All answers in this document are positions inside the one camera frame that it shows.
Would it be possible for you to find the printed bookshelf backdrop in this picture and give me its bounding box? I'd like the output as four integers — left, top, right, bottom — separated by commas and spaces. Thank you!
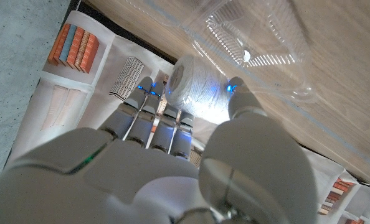
4, 11, 370, 224

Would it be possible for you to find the white string spool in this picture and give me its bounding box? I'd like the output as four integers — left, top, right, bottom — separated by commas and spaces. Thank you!
164, 54, 235, 125

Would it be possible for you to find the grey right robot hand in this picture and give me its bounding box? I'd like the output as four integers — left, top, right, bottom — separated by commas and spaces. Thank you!
0, 76, 318, 224

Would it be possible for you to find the clear plastic clamshell container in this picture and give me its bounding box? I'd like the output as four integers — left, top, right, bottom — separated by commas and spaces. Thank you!
122, 0, 316, 105

